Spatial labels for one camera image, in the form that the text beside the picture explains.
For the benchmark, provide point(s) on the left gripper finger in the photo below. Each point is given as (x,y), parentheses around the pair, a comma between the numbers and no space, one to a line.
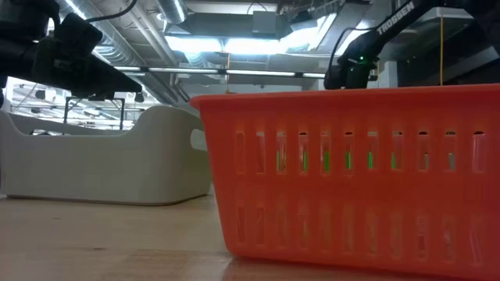
(113,82)

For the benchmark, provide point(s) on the grey plastic basket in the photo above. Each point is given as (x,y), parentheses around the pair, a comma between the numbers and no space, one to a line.
(97,168)

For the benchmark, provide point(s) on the green plastic basket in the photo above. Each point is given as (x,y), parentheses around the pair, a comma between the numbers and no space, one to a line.
(326,161)

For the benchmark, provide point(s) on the orange slotted plastic basket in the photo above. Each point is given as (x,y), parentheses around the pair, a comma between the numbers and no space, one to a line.
(351,203)

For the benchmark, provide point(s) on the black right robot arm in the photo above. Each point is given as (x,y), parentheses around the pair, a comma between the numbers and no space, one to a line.
(394,19)

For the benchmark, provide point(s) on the black ceiling spotlight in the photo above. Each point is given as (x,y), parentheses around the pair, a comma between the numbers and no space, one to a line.
(139,97)

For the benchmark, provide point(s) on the long ceiling light bar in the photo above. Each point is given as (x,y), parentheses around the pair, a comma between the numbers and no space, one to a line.
(187,70)

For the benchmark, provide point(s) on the grey ceiling box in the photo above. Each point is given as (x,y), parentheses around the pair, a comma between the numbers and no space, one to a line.
(265,23)

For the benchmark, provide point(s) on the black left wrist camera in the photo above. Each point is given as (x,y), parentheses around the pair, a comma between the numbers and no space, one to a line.
(78,35)

